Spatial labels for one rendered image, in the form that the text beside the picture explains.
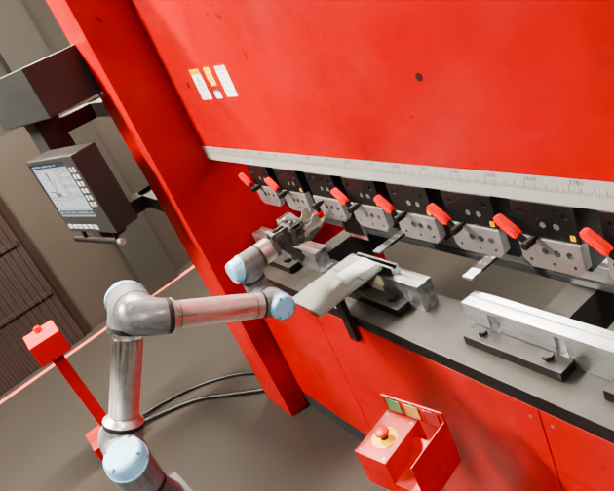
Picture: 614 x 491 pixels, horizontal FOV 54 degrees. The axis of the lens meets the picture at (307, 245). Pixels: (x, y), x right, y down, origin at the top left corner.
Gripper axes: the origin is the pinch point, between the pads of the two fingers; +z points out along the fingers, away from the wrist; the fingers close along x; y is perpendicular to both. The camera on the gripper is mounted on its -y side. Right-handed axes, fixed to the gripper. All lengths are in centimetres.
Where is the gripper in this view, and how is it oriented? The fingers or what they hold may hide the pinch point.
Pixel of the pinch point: (321, 218)
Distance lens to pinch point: 195.2
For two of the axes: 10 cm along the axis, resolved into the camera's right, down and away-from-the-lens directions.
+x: -6.3, -4.1, 6.6
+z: 7.5, -5.4, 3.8
